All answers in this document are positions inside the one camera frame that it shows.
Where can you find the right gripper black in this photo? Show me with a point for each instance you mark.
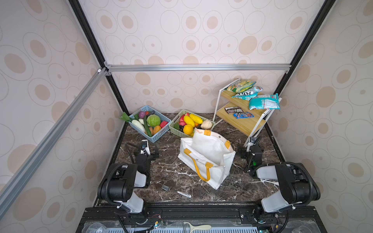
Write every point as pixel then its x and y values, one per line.
pixel 252 150

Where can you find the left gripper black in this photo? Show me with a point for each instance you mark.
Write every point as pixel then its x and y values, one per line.
pixel 150 156

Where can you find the green cucumber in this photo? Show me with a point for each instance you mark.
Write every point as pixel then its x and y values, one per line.
pixel 148 132

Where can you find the white grocery bag yellow handles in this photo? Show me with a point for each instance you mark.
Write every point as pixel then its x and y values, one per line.
pixel 208 154

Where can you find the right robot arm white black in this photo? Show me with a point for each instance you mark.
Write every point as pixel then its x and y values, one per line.
pixel 296 187

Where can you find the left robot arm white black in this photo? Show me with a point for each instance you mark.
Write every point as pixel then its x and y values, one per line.
pixel 118 184

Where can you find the teal snack bag front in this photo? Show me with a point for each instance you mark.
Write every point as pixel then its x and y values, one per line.
pixel 267 102

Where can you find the green yellow snack bag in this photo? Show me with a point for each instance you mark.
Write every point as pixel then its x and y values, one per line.
pixel 240 86

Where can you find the white radish with leaves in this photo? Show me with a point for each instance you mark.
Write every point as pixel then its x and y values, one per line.
pixel 135 122

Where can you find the blue plastic vegetable basket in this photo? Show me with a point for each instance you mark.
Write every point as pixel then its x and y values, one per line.
pixel 165 124

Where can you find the metal fork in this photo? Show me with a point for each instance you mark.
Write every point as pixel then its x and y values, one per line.
pixel 166 188

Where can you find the green cabbage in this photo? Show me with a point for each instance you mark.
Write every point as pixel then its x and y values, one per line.
pixel 153 120

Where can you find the green plastic fruit basket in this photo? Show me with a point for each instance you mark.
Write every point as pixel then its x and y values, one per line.
pixel 177 130

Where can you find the purple red cabbage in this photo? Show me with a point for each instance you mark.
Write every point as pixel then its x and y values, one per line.
pixel 141 114

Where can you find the dark chocolate bar packet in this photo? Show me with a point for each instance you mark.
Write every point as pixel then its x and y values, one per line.
pixel 233 110

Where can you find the pink dragon fruit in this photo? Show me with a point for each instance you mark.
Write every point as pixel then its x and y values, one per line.
pixel 181 121

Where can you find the wrinkled yellow orange fruit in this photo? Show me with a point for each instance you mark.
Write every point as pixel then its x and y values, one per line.
pixel 188 129

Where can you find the yellow mango front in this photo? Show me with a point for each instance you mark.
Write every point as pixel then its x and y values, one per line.
pixel 189 121

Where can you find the yellow mango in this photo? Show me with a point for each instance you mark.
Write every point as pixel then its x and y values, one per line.
pixel 196 119
pixel 189 121

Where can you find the yellow mango back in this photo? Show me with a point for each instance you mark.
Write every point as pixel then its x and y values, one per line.
pixel 196 119

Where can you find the cream plastic spatula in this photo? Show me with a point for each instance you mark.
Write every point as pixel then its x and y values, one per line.
pixel 189 228

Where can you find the silver aluminium side bar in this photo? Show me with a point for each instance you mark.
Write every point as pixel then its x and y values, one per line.
pixel 30 166

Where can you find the wooden shelf white frame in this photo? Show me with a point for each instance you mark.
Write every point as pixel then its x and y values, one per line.
pixel 251 127

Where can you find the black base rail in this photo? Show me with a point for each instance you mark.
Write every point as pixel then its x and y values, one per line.
pixel 244 213

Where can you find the silver aluminium frame bar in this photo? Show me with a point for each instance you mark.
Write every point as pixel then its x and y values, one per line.
pixel 200 67

